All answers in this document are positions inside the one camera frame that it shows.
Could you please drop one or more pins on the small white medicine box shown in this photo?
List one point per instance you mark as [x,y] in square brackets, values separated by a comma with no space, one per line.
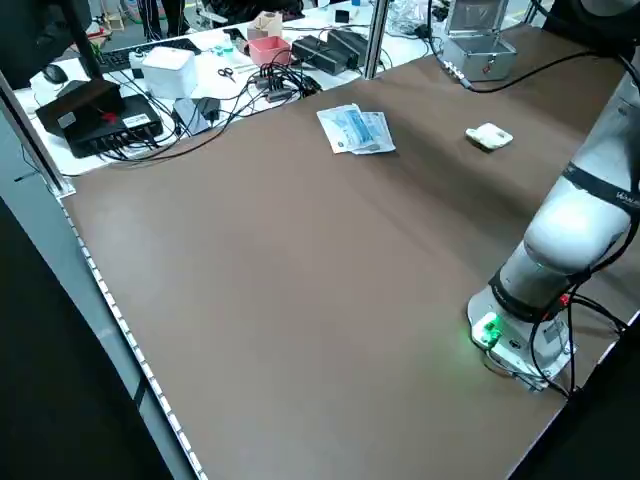
[487,136]

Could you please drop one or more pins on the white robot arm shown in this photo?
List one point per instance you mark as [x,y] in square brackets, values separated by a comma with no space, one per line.
[565,235]

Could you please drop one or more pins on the pink open box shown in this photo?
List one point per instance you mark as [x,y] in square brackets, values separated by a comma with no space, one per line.
[270,50]

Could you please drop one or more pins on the beige cardboard box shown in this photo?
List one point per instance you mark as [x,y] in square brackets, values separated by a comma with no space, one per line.
[265,25]

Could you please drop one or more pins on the white cube box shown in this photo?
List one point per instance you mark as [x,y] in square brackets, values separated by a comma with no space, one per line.
[167,72]

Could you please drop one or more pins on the white blue face mask packet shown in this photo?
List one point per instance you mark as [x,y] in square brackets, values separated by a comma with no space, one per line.
[382,135]
[340,127]

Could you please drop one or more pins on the black usb hub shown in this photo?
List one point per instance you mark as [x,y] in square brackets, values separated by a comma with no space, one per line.
[277,87]

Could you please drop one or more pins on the black power adapter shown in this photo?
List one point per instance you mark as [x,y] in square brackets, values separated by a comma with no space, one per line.
[209,107]

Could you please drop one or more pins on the dark smartphone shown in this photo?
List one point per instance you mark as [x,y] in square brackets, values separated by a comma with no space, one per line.
[190,117]

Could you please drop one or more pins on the black power brick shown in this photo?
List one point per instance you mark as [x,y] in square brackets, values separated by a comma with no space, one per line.
[350,45]
[312,52]

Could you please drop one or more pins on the silver aluminium case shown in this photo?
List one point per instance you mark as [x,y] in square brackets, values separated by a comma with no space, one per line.
[475,57]

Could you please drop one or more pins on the black keyboard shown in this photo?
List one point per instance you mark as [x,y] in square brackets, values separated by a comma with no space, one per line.
[115,57]

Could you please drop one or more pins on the person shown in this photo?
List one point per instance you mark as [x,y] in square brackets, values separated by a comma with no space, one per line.
[150,20]

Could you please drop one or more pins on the black computer mouse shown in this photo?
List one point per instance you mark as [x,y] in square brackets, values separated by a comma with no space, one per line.
[54,74]

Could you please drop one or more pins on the black monitor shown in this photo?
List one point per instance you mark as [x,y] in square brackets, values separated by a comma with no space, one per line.
[35,35]

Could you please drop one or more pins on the aluminium frame post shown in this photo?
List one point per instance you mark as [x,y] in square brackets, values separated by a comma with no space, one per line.
[375,40]

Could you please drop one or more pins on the black network switch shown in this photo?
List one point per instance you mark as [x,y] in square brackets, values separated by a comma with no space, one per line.
[130,122]

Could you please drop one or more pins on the aluminium corner post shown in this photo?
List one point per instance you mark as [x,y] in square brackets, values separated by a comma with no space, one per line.
[35,140]

